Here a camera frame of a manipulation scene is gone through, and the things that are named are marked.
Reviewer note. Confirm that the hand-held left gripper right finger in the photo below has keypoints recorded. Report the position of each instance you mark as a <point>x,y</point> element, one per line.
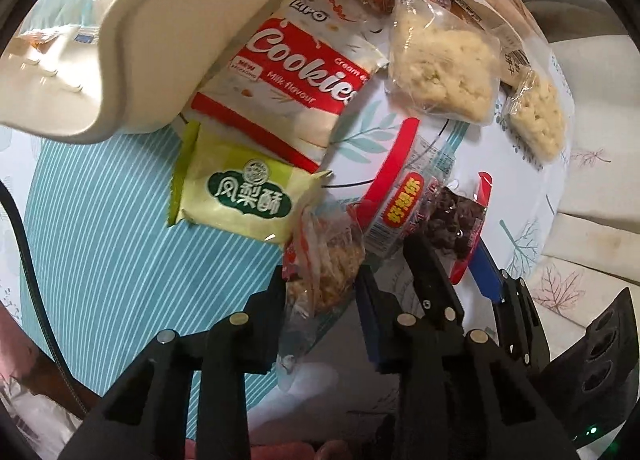
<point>367,325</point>

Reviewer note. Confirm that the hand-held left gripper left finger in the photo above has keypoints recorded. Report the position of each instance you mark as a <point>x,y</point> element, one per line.
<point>272,301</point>

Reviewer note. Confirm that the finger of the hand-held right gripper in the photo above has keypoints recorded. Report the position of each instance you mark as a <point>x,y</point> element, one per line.
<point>430,280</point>
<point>487,275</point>

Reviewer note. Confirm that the clear peanut brittle packet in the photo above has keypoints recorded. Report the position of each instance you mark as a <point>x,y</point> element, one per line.
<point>325,265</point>

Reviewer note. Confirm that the red clear dark snack packet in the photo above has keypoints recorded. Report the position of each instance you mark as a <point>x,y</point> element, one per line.
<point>400,210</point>

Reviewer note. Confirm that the small pale rice crisp packet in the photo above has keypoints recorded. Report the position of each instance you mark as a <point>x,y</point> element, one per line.
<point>535,115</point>

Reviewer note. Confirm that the large pale rice crisp packet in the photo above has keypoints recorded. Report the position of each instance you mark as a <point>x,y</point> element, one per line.
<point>440,70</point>

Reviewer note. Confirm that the clear tan biscuit packet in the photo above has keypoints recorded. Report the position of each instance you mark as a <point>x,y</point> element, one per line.
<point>490,5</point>

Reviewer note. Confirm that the white plastic storage bin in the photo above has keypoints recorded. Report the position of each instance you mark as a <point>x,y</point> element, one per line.
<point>165,40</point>

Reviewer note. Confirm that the person's left hand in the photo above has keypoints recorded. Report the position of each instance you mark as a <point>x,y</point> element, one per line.
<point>260,451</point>

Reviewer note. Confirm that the yellow green cake packet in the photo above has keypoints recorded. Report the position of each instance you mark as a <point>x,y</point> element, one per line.
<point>240,190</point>

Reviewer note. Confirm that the cream leaf print quilted cushion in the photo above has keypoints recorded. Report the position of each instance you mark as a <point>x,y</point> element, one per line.
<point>590,190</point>

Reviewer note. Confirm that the teal striped leaf print bedsheet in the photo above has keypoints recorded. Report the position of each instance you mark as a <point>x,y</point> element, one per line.
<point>125,265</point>

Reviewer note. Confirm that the red white cookie packet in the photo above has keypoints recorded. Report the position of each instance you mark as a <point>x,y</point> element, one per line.
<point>290,70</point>

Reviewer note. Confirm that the pink floral blanket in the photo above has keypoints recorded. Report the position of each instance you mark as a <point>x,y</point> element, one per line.
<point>30,410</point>

